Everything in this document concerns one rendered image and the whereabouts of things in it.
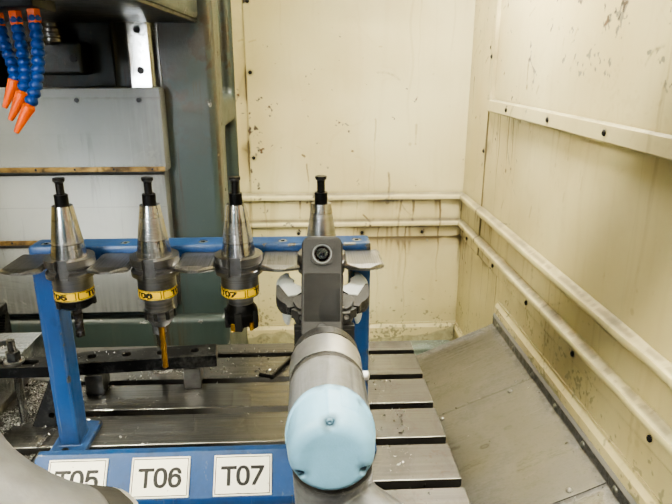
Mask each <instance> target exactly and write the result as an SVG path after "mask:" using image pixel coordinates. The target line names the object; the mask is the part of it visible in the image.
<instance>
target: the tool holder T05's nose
mask: <svg viewBox="0 0 672 504"><path fill-rule="evenodd" d="M96 302H97V299H96V296H95V295H94V296H93V297H92V298H90V299H88V300H86V301H82V302H77V303H59V302H56V301H55V305H56V307H57V309H58V310H61V309H63V310H66V311H75V310H81V309H84V308H87V307H89V306H90V305H91V304H93V303H96Z"/></svg>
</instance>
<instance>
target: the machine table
mask: <svg viewBox="0 0 672 504"><path fill-rule="evenodd" d="M231 348H232V349H231ZM245 348H246V350H245ZM254 348H255V349H254ZM244 350H245V351H244ZM267 350H268V352H267ZM285 350H286V351H285ZM293 350H294V343H280V344H232V345H218V360H217V367H212V369H211V370H210V369H209V368H210V367H203V380H202V387H201V388H192V389H185V386H184V375H183V373H182V374H181V372H183V370H182V369H181V370H180V369H178V370H176V369H175V370H174V371H172V372H168V373H167V374H166V373H159V374H155V373H153V371H145V373H144V371H142V372H141V371H138V372H129V373H128V372H122V373H110V379H111V381H110V383H109V385H110V386H109V387H107V390H106V392H105V394H104V395H93V397H92V395H90V396H87V393H85V392H86V386H85V387H84V386H83V385H85V378H84V376H85V375H80V379H82V380H83V381H81V385H82V386H81V387H82V391H83V396H84V397H83V399H84V400H86V404H85V403H84V407H85V414H86V419H90V420H102V427H101V428H100V430H99V432H98V434H97V435H96V437H95V439H94V441H93V442H92V444H91V446H90V448H89V450H96V449H132V448H167V447H203V446H238V445H274V444H286V443H285V426H286V421H287V417H288V404H289V372H290V362H289V363H288V364H287V365H286V366H285V367H284V368H283V370H281V371H280V372H279V373H278V374H277V375H276V376H275V378H274V379H272V380H271V379H270V378H265V377H260V376H259V373H265V374H266V372H268V371H266V370H269V372H268V374H269V375H272V374H273V373H274V372H275V371H274V369H275V370H277V369H278V368H279V367H280V366H281V365H282V364H283V363H284V362H285V361H286V360H287V359H288V358H289V357H290V356H291V355H292V353H293V352H292V351H293ZM233 351H234V352H233ZM249 351H250V353H248V352H249ZM259 351H260V352H259ZM263 351H265V352H263ZM271 351H272V352H271ZM273 351H274V352H273ZM278 351H279V353H278ZM256 352H258V353H256ZM266 352H267V353H266ZM369 354H370V355H369V363H368V371H369V373H370V378H369V380H368V401H369V407H370V411H371V413H372V416H373V420H374V424H376V425H375V431H376V440H375V441H376V447H377V452H376V454H377V455H376V454H375V455H374V460H373V463H372V468H373V481H374V483H375V484H376V485H377V486H379V487H380V488H382V489H383V490H385V491H386V492H387V493H389V494H390V495H392V496H393V497H395V498H396V499H397V500H399V501H400V502H402V503H403V504H471V503H470V500H469V498H468V495H467V492H466V489H465V487H460V486H461V480H462V479H461V476H460V473H459V471H458V468H457V465H456V462H455V460H454V457H453V454H452V452H451V449H450V446H449V444H446V435H445V433H444V430H443V427H442V425H441V422H440V419H439V417H438V414H437V411H436V408H433V400H432V398H431V395H430V392H429V390H428V387H427V384H426V381H425V379H424V378H423V373H422V371H421V368H420V365H419V363H418V360H417V357H416V354H414V349H413V346H412V344H411V341H376V342H369ZM258 355H260V356H261V357H259V356H258ZM262 356H266V357H262ZM282 356H283V357H282ZM227 357H228V358H227ZM230 357H232V358H230ZM236 357H238V358H236ZM268 357H270V358H269V360H270V361H269V360H267V358H268ZM286 357H287V358H286ZM259 358H260V359H259ZM228 359H229V361H228ZM262 359H263V360H262ZM370 359H371V360H370ZM373 359H375V360H373ZM225 360H227V361H225ZM220 361H221V362H220ZM261 361H262V362H261ZM264 361H265V362H266V363H265V362H264ZM372 361H374V362H372ZM222 362H223V364H221V363H222ZM228 363H229V365H228ZM232 363H234V364H232ZM243 363H244V364H243ZM271 363H272V364H271ZM245 364H246V365H245ZM248 364H249V365H248ZM236 365H237V366H236ZM241 365H242V366H241ZM247 365H248V366H247ZM252 365H254V367H253V366H252ZM223 366H224V367H225V368H224V367H223ZM235 366H236V367H235ZM256 366H257V367H256ZM230 368H231V369H230ZM258 368H260V370H259V369H258ZM276 368H277V369H276ZM222 369H223V370H222ZM224 369H225V370H224ZM261 369H262V370H261ZM209 370H210V371H209ZM217 370H218V372H215V371H217ZM255 370H257V371H256V372H255ZM176 371H178V372H176ZM180 371H181V372H180ZM223 371H225V373H224V372H223ZM226 371H227V372H226ZM237 371H238V372H240V373H238V372H237ZM272 371H273V372H272ZM148 372H149V373H150V374H149V375H148ZM151 373H152V375H151ZM221 373H223V374H221ZM230 373H231V374H230ZM244 373H246V374H244ZM284 374H285V376H284ZM130 375H131V377H129V376H130ZM133 375H135V376H133ZM140 375H142V376H141V377H140ZM157 375H158V376H157ZM256 375H257V376H256ZM150 376H151V378H150ZM240 376H241V378H240ZM244 376H246V377H244ZM119 377H120V378H119ZM135 377H136V378H135ZM226 377H227V378H226ZM134 378H135V379H134ZM127 379H129V380H127ZM136 379H137V381H136ZM371 379H372V380H371ZM380 379H381V381H380ZM382 380H383V381H382ZM374 381H375V382H374ZM384 381H385V383H384ZM390 381H391V382H390ZM217 382H218V383H217ZM239 382H241V383H239ZM373 382H374V383H373ZM386 383H387V384H386ZM255 384H256V385H255ZM374 384H376V385H374ZM112 385H114V386H112ZM391 385H392V386H391ZM379 386H380V387H379ZM385 386H386V387H385ZM110 387H111V388H110ZM375 388H376V390H375ZM108 389H109V390H108ZM186 390H187V391H186ZM194 390H195V391H194ZM84 391H85V392H84ZM390 391H391V392H390ZM198 393H200V394H199V395H198ZM195 396H196V397H195ZM86 397H88V398H89V399H88V398H86ZM99 397H100V398H99ZM118 397H119V399H118ZM87 399H88V400H87ZM105 399H106V400H105ZM156 400H157V401H156ZM393 400H394V401H393ZM100 401H101V402H100ZM392 401H393V402H392ZM105 402H106V403H105ZM154 402H155V403H154ZM371 402H372V404H371ZM98 405H99V406H98ZM90 406H92V407H90ZM97 406H98V407H97ZM392 408H393V410H391V409H392ZM399 408H400V410H399ZM382 409H383V410H382ZM404 411H405V412H404ZM247 413H249V414H247ZM384 414H386V416H385V415H384ZM397 414H398V415H399V417H398V415H397ZM401 414H402V416H401ZM99 415H100V417H99ZM383 415H384V416H383ZM404 415H405V416H404ZM93 416H96V417H93ZM98 417H99V418H98ZM385 417H386V418H385ZM393 420H395V422H394V421H393ZM401 420H402V422H401ZM32 421H33V422H34V420H32ZM32 421H31V422H28V423H27V424H26V423H25V424H23V425H20V426H13V427H12V430H11V428H10V431H9V430H6V431H4V432H6V433H9V434H6V433H4V434H3V435H4V437H5V438H6V440H7V439H8V440H7V441H8V442H9V443H10V444H11V446H12V447H13V446H14V447H13V448H16V449H15V450H16V451H18V452H19V453H20V454H22V455H23V456H25V455H27V457H26V458H27V459H28V460H29V457H30V455H31V454H36V455H37V453H38V452H39V451H50V449H51V448H52V446H53V445H54V443H55V442H56V440H57V439H58V437H59V431H58V426H56V427H53V428H55V429H56V430H55V429H54V430H53V429H52V428H51V427H47V428H46V427H45V428H43V427H39V428H38V427H35V428H34V427H33V425H32V423H33V422H32ZM280 421H283V423H282V422H280ZM403 421H404V422H403ZM30 423H31V424H30ZM397 424H398V425H397ZM399 424H400V425H401V424H403V425H401V427H400V426H399ZM21 426H22V427H21ZM31 426H32V427H31ZM381 427H382V429H381ZM408 427H409V430H408ZM42 428H43V429H42ZM50 428H51V429H52V430H51V429H50ZM137 428H138V429H137ZM397 428H398V429H397ZM122 429H123V430H122ZM378 429H379V430H378ZM48 430H49V431H48ZM50 430H51V431H50ZM382 430H383V431H382ZM402 430H404V432H403V433H401V434H400V433H398V432H402ZM133 432H135V433H133ZM49 433H50V434H49ZM47 434H49V436H48V437H47V439H46V440H45V441H44V442H43V443H42V445H41V447H40V448H36V447H35V446H36V445H37V446H39V445H40V443H41V442H40V440H41V441H42V439H41V438H44V437H46V436H47ZM44 435H46V436H44ZM120 435H121V436H122V437H121V438H120V437H119V436H120ZM125 436H127V437H126V438H125ZM32 439H33V440H32ZM30 440H31V441H30ZM159 441H160V442H159ZM38 442H40V443H39V444H38ZM135 442H136V443H135ZM141 442H142V443H144V444H142V443H141ZM29 443H30V444H29ZM139 444H140V445H139ZM141 444H142V445H141ZM406 444H407V445H406ZM34 445H35V446H34ZM389 445H390V448H389ZM33 447H34V448H33ZM383 447H384V448H383ZM399 449H400V450H399ZM389 451H390V452H389ZM407 452H408V453H407ZM405 453H406V454H405ZM410 454H412V455H410ZM36 455H35V456H33V458H32V459H31V462H33V463H34V464H35V457H36ZM31 456H32V455H31ZM395 456H396V457H395ZM402 461H404V463H403V464H402ZM400 462H401V464H400V465H397V464H398V463H400ZM396 467H397V468H396ZM400 470H401V471H400ZM412 476H413V477H412ZM410 478H411V479H410ZM423 485H424V486H425V487H423ZM409 487H411V489H410V488H409ZM428 492H430V495H429V493H428Z"/></svg>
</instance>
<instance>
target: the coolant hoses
mask: <svg viewBox="0 0 672 504"><path fill-rule="evenodd" d="M55 12H56V5H55V2H52V1H48V0H0V51H2V57H3V59H5V65H6V66H7V67H8V68H7V72H8V74H9V76H8V79H7V85H6V90H5V95H4V100H3V105H2V107H4V108H6V109H7V108H8V107H9V105H10V103H11V101H12V100H13V102H12V105H11V109H10V113H9V116H8V119H9V120H11V121H13V120H14V119H15V117H16V116H17V114H18V113H19V111H20V113H19V116H18V119H17V122H16V125H15V128H14V132H15V133H17V134H19V133H20V131H21V130H22V128H23V127H24V126H25V124H26V123H27V121H28V120H29V118H30V117H31V116H32V114H33V113H34V112H35V107H34V106H37V105H38V98H40V97H41V92H40V90H42V89H43V84H42V82H43V81H44V79H45V78H44V75H43V74H44V73H45V68H44V65H45V63H46V61H45V59H44V56H45V50H44V49H43V48H44V47H45V43H44V41H43V40H42V39H43V38H44V34H43V32H42V30H43V26H42V24H41V22H42V18H41V16H40V13H55ZM22 14H27V20H28V23H29V24H28V28H29V29H30V30H31V31H30V34H29V36H30V38H31V39H32V40H31V42H30V45H31V47H32V49H31V54H32V55H33V57H32V59H31V60H30V59H29V57H30V53H29V51H28V50H27V49H28V43H27V42H26V41H25V40H26V39H27V36H26V34H25V33H24V32H25V27H24V26H23V18H22ZM4 15H9V22H10V25H11V31H12V32H13V34H12V38H13V40H15V42H14V47H15V48H16V49H17V51H16V53H15V52H14V51H13V50H12V49H13V45H12V44H11V43H10V37H9V36H8V34H7V33H8V29H7V28H6V25H5V24H6V21H5V19H4ZM15 57H18V60H17V58H15ZM31 63H32V64H33V65H32V66H31ZM18 65H19V66H18ZM30 66H31V67H30ZM30 74H31V75H30ZM23 91H24V92H23ZM25 92H27V93H25Z"/></svg>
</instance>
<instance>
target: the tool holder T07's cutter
mask: <svg viewBox="0 0 672 504"><path fill-rule="evenodd" d="M224 315H225V327H226V328H231V332H242V331H243V329H244V328H246V327H249V328H250V331H253V330H254V329H256V328H257V327H258V323H259V316H258V307H257V305H256V304H255V303H254V302H253V303H252V304H250V305H247V306H232V305H230V304H229V303H228V305H227V306H226V308H224Z"/></svg>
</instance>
